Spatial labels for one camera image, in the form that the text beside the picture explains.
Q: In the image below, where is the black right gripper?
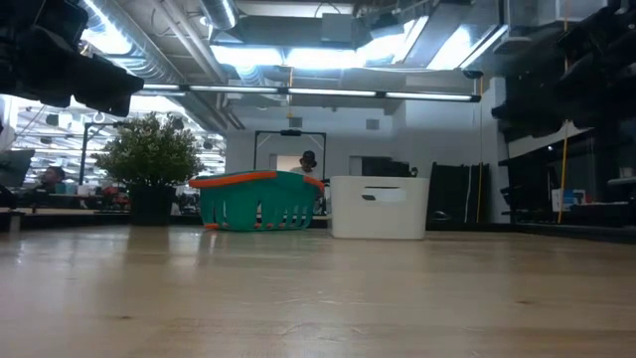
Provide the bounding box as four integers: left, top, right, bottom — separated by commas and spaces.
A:
490, 14, 636, 140

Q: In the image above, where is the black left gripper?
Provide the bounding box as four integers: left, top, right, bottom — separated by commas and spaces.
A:
0, 24, 146, 118

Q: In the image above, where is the teal basket orange rim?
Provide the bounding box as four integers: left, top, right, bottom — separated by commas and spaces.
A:
188, 169, 327, 233

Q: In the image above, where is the white plastic bin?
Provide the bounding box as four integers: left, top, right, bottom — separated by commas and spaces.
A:
329, 175, 431, 241

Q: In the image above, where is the green potted plant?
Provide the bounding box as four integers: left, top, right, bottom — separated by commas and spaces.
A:
91, 111, 203, 228

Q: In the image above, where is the black metal stand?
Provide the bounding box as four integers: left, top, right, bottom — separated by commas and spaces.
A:
78, 120, 128, 186

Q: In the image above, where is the blue white box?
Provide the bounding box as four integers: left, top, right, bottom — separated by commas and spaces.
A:
550, 187, 587, 214

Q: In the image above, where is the person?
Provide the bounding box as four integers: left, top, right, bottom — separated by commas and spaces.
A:
38, 165, 68, 194
290, 149, 322, 180

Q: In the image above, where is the black folding panel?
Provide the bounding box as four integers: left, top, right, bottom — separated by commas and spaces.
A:
429, 162, 491, 225

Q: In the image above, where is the dark monitor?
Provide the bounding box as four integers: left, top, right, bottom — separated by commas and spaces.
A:
0, 148, 36, 189

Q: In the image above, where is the long ceiling light bar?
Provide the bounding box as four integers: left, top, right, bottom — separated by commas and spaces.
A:
133, 82, 482, 104

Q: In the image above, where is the black aluminium table frame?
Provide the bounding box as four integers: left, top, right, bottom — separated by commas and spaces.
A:
0, 209, 636, 245

